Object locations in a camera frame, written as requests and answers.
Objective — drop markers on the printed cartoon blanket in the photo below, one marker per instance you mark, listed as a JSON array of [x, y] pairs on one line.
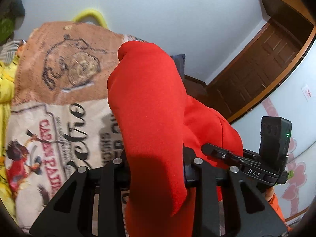
[[49, 84]]

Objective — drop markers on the person's right forearm orange sleeve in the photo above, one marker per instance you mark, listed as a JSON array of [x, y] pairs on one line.
[[277, 209]]

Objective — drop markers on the green cloth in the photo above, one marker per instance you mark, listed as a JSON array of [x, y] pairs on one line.
[[6, 28]]

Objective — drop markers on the dark grey cloth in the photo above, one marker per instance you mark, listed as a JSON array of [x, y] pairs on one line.
[[17, 5]]

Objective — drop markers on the blue-grey bag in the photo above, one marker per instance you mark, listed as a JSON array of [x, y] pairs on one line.
[[180, 63]]

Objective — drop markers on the yellow cartoon print cloth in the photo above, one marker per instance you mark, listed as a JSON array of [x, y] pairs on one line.
[[6, 86]]

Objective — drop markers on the brown wooden door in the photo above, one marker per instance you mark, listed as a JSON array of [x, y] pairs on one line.
[[259, 61]]

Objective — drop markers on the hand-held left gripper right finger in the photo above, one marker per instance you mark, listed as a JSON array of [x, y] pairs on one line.
[[195, 175]]

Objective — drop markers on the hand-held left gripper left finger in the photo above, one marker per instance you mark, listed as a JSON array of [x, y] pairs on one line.
[[116, 175]]

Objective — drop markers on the red zip-neck sweater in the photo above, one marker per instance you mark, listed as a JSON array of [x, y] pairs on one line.
[[148, 103]]

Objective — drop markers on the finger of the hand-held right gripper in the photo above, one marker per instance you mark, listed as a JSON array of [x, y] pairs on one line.
[[219, 153]]

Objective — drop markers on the white wardrobe pink flower print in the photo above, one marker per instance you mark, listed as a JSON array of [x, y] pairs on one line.
[[271, 98]]

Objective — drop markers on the small red white sticker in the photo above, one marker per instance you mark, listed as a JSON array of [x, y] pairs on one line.
[[306, 91]]

